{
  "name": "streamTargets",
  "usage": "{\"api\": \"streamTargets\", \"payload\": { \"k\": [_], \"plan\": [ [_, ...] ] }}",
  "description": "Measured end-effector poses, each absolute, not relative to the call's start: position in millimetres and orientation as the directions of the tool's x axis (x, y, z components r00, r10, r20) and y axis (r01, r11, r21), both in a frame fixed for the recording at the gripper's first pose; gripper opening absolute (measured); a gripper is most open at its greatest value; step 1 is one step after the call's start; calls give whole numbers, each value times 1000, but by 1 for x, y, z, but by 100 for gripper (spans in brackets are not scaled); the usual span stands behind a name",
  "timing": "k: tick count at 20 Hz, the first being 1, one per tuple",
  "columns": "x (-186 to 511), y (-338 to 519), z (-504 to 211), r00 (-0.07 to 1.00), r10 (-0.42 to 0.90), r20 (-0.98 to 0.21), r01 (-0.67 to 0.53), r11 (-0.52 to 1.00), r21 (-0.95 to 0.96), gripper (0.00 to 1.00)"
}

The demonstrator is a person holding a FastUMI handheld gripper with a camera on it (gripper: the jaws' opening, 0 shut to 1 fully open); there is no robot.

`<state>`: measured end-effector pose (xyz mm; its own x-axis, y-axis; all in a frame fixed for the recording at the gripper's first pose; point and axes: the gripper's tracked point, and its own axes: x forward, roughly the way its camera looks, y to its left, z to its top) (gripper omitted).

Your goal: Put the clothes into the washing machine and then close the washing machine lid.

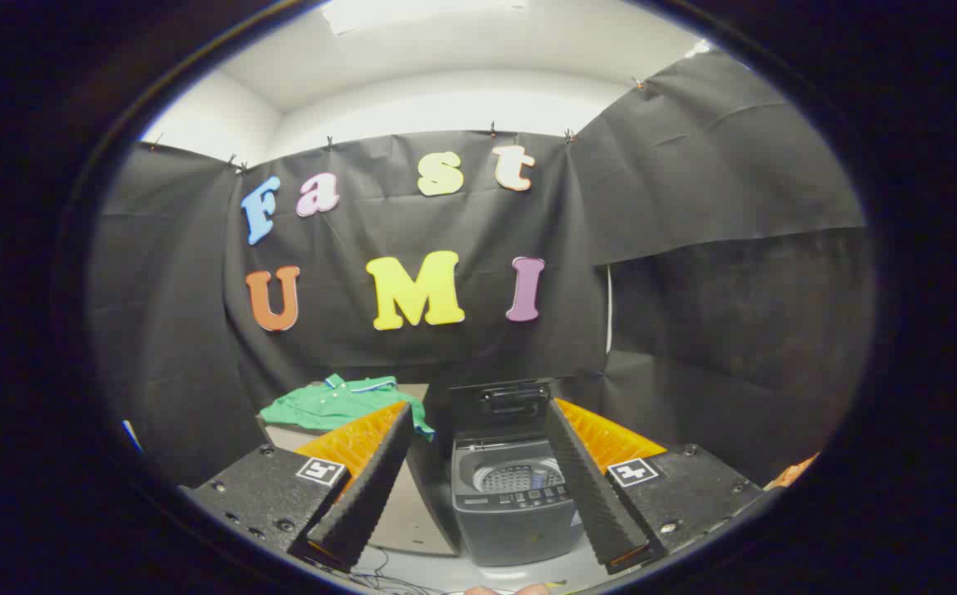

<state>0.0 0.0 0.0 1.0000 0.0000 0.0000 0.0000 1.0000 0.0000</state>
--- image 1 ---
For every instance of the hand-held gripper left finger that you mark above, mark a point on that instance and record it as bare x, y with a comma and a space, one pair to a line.
367, 496

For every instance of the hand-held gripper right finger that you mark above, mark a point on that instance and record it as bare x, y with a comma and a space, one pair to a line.
586, 487

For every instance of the grey washing machine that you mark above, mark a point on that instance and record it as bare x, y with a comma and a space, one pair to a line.
511, 529

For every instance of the green polo shirt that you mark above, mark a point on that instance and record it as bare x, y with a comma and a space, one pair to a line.
321, 406

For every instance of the dark washing machine lid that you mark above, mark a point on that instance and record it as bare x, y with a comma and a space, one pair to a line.
511, 401

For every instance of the grey side table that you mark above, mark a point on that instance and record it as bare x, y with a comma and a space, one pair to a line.
421, 512

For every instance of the orange and white object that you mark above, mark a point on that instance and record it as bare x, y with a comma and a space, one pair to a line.
792, 473

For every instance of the blue and white board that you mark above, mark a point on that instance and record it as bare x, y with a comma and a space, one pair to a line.
132, 436

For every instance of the row of small cloth clips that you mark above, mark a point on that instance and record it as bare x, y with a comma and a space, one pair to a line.
492, 130

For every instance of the ceiling light panel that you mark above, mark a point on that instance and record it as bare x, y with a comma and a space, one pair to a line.
412, 12

